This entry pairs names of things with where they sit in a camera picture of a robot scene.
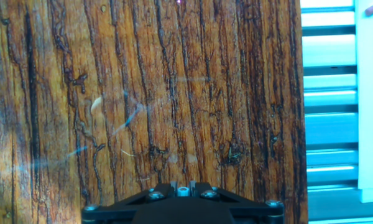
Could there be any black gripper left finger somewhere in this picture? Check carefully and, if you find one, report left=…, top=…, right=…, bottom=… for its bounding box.
left=81, top=181, right=178, bottom=224

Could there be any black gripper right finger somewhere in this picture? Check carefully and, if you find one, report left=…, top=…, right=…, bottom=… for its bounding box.
left=188, top=180, right=284, bottom=224

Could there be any brown wooden board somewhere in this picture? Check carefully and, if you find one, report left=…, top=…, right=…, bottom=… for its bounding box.
left=0, top=0, right=309, bottom=224

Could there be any printed white paper sheet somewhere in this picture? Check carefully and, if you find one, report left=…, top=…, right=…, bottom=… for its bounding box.
left=354, top=0, right=373, bottom=190

